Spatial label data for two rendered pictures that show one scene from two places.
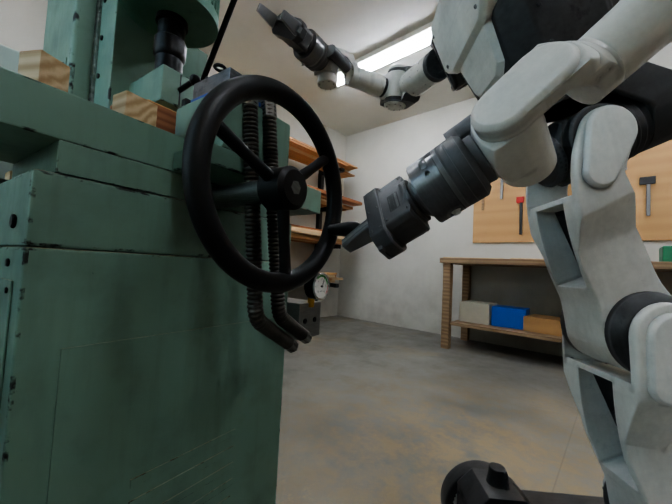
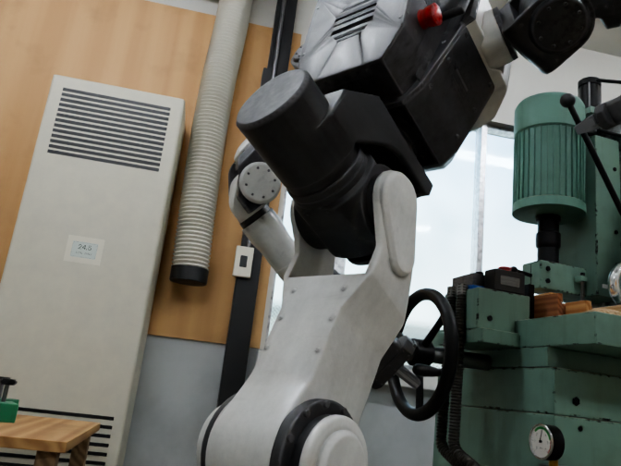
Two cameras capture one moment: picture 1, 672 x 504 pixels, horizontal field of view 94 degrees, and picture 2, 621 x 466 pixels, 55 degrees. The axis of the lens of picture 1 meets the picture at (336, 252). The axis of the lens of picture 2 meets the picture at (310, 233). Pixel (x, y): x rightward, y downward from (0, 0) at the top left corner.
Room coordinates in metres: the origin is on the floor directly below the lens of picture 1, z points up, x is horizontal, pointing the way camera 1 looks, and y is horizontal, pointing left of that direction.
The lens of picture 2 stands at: (1.07, -1.12, 0.69)
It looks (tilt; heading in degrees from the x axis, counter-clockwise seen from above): 15 degrees up; 129
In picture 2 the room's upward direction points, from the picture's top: 7 degrees clockwise
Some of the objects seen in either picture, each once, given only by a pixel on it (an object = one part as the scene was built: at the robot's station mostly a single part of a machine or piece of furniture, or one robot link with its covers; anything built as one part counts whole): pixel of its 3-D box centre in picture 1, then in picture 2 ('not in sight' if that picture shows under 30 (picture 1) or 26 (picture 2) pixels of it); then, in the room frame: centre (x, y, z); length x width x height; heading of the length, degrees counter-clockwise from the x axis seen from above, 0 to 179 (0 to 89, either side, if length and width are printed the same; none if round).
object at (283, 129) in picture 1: (234, 141); (485, 314); (0.54, 0.19, 0.91); 0.15 x 0.14 x 0.09; 146
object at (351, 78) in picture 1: (337, 67); not in sight; (1.00, 0.02, 1.36); 0.13 x 0.07 x 0.09; 117
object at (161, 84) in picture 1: (162, 103); (554, 283); (0.64, 0.38, 1.03); 0.14 x 0.07 x 0.09; 56
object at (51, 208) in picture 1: (127, 233); (589, 400); (0.69, 0.46, 0.76); 0.57 x 0.45 x 0.09; 56
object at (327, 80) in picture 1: (326, 64); not in sight; (0.96, 0.06, 1.34); 0.11 x 0.11 x 0.11; 56
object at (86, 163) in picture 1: (174, 198); (526, 363); (0.59, 0.31, 0.82); 0.40 x 0.21 x 0.04; 146
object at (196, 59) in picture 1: (185, 77); not in sight; (0.87, 0.46, 1.23); 0.09 x 0.08 x 0.15; 56
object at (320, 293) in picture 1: (315, 289); (548, 447); (0.72, 0.04, 0.65); 0.06 x 0.04 x 0.08; 146
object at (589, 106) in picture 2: not in sight; (590, 109); (0.70, 0.48, 1.54); 0.08 x 0.08 x 0.17; 56
